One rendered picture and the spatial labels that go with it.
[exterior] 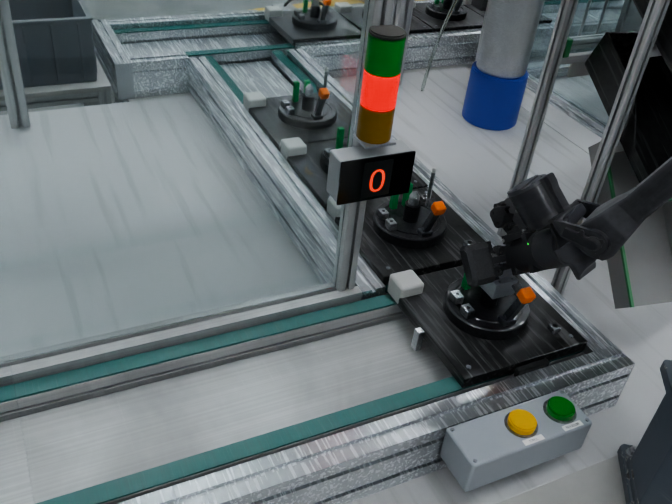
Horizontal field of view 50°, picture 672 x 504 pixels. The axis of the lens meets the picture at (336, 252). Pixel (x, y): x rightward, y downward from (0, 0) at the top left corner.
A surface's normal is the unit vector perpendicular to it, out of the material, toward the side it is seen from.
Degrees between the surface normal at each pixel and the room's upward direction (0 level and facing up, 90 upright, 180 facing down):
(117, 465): 0
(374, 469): 90
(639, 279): 45
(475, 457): 0
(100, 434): 0
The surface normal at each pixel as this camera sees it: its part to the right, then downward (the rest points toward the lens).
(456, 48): 0.43, 0.57
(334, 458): 0.09, -0.80
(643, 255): 0.25, -0.14
